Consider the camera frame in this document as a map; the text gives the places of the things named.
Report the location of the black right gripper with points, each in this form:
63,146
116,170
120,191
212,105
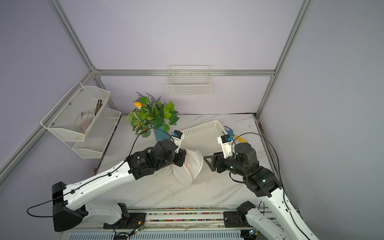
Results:
216,158

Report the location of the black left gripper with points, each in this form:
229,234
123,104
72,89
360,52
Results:
181,154

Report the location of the pink rimmed mesh laundry bag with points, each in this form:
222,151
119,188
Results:
192,166

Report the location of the white mesh laundry bag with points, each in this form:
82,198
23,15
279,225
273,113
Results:
164,171

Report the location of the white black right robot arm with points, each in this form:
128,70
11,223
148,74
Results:
242,160

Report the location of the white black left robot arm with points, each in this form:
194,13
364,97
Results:
69,201

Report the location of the teal vase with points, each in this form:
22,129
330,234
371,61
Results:
161,134

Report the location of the cream perforated plastic basket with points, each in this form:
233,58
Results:
204,138

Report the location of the blue yellow garden fork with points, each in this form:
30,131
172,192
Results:
234,137

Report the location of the green artificial plant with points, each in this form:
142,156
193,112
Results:
151,113

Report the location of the clear glove in shelf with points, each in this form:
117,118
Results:
84,120

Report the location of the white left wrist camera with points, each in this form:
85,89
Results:
178,137

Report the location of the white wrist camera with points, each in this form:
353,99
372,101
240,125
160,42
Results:
226,144
178,137

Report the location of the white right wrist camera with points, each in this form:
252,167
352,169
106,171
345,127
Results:
226,144

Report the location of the white wire wall basket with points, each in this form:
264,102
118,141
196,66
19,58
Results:
189,80

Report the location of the white mesh lower wall shelf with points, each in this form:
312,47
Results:
98,135

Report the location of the white mesh wall shelf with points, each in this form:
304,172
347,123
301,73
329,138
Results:
98,135
60,121

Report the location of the white mesh upper wall shelf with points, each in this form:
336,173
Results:
60,121

